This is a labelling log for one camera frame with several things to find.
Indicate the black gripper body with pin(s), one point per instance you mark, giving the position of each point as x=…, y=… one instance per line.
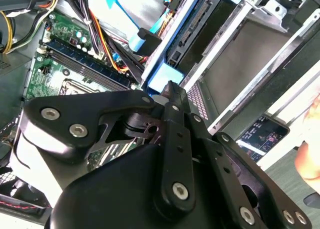
x=112, y=201

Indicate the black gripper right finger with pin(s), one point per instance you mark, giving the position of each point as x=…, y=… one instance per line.
x=225, y=164

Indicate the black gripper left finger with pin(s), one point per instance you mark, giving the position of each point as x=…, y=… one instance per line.
x=75, y=109

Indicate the hard disk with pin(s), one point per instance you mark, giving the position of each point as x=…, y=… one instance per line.
x=165, y=76

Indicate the person's bare hand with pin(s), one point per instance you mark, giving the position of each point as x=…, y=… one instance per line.
x=310, y=164

